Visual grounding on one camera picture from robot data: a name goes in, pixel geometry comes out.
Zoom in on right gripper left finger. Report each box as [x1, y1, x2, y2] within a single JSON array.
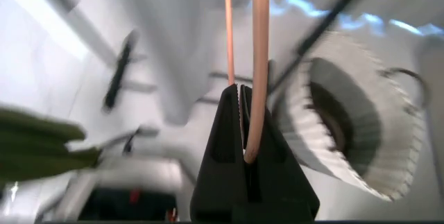
[[189, 83, 249, 222]]

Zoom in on green garment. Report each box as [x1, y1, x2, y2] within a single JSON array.
[[0, 103, 103, 184]]

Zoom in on pink clothes hanger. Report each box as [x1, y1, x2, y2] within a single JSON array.
[[223, 0, 271, 164]]

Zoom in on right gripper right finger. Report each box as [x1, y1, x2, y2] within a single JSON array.
[[239, 84, 321, 222]]

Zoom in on white garment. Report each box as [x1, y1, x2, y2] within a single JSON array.
[[114, 0, 228, 126]]

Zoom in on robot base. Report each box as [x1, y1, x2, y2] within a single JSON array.
[[34, 156, 196, 223]]

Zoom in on white laundry basket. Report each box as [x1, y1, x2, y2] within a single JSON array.
[[272, 31, 430, 203]]

